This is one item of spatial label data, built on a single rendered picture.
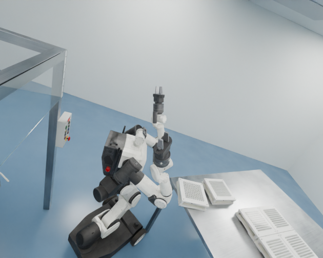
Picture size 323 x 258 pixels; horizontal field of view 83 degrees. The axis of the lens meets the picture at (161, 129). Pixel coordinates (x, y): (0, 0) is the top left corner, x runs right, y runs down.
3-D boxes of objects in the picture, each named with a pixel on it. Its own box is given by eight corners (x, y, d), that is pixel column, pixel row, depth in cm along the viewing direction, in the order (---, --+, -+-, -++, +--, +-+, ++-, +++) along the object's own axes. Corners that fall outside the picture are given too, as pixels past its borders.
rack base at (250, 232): (253, 211, 174) (254, 209, 173) (272, 237, 155) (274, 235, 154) (234, 213, 163) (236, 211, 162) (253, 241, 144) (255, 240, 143)
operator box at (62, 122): (68, 136, 169) (72, 112, 157) (62, 148, 155) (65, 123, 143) (61, 135, 167) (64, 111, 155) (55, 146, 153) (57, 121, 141)
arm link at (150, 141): (160, 154, 163) (141, 145, 150) (155, 147, 174) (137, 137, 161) (168, 145, 162) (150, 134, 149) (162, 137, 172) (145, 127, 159)
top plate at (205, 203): (201, 185, 171) (202, 183, 170) (207, 208, 150) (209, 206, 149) (177, 178, 166) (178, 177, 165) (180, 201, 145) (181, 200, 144)
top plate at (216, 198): (222, 180, 189) (223, 178, 188) (235, 200, 169) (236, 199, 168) (202, 179, 179) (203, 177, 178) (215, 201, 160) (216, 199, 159)
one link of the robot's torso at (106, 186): (100, 207, 134) (104, 191, 125) (91, 194, 139) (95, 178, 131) (128, 190, 155) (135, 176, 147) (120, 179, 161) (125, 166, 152)
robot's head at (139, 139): (132, 145, 123) (136, 135, 119) (134, 137, 132) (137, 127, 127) (141, 148, 124) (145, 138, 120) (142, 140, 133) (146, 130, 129)
